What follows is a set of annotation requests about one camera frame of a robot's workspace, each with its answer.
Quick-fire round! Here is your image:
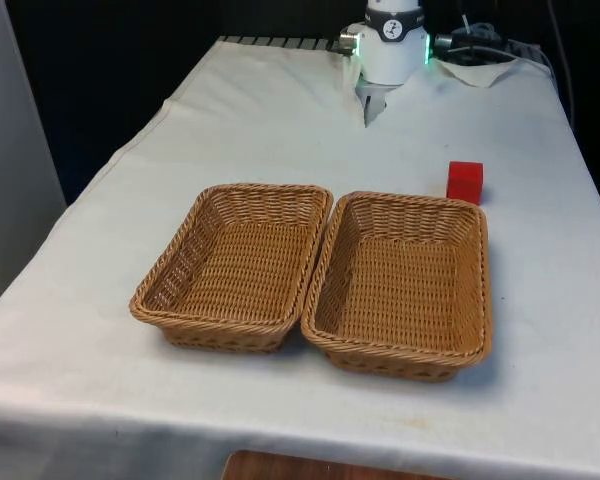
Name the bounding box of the wicker basket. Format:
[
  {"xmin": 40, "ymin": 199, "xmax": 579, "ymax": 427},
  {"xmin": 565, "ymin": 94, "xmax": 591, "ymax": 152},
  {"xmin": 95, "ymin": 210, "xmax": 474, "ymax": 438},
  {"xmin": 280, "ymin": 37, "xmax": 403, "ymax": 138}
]
[
  {"xmin": 300, "ymin": 190, "xmax": 494, "ymax": 384},
  {"xmin": 128, "ymin": 183, "xmax": 335, "ymax": 355}
]

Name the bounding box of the red cube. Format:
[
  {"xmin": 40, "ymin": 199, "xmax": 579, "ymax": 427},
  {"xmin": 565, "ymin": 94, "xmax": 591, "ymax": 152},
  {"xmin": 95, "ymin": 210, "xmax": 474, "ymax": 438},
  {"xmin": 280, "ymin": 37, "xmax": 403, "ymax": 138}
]
[{"xmin": 446, "ymin": 160, "xmax": 484, "ymax": 205}]

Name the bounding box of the white cabinet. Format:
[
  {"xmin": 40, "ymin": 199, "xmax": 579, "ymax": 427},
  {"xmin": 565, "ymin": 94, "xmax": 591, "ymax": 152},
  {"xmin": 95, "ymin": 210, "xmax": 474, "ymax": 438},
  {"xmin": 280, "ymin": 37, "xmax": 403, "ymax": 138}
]
[{"xmin": 0, "ymin": 0, "xmax": 69, "ymax": 321}]

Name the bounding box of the black cable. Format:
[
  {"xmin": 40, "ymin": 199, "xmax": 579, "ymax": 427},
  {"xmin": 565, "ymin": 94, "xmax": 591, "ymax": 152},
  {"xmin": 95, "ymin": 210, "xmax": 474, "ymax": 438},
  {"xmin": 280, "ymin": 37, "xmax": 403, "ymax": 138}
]
[{"xmin": 448, "ymin": 29, "xmax": 556, "ymax": 76}]

